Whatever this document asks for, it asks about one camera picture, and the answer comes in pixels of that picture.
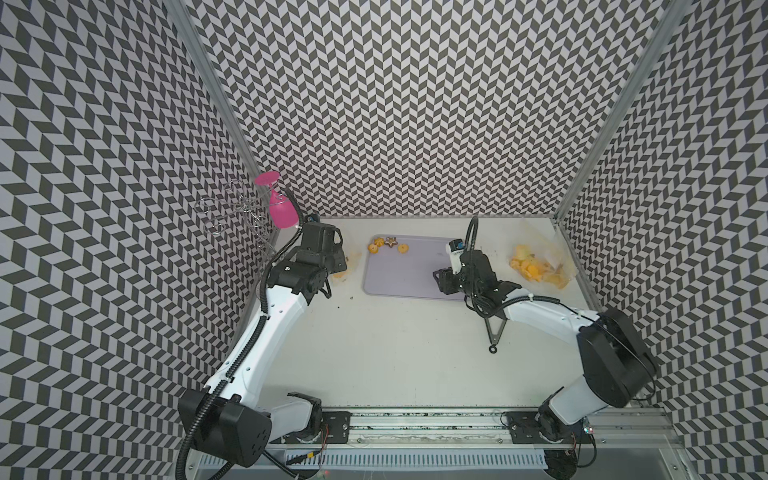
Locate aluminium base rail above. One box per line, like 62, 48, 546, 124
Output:
179, 407, 685, 451

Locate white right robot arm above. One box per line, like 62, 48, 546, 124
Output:
433, 239, 658, 442

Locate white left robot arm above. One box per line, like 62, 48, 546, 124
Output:
174, 222, 347, 479

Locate pink upside-down wine glass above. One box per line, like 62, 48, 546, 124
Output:
254, 171, 299, 229

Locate steel black-tipped tongs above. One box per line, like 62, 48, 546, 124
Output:
484, 316, 508, 354

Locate clear resealable bag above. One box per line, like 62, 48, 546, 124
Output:
542, 236, 577, 290

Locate chrome glass drying rack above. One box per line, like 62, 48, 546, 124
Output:
193, 179, 277, 258

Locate lilac plastic tray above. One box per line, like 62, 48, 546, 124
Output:
362, 235, 463, 301

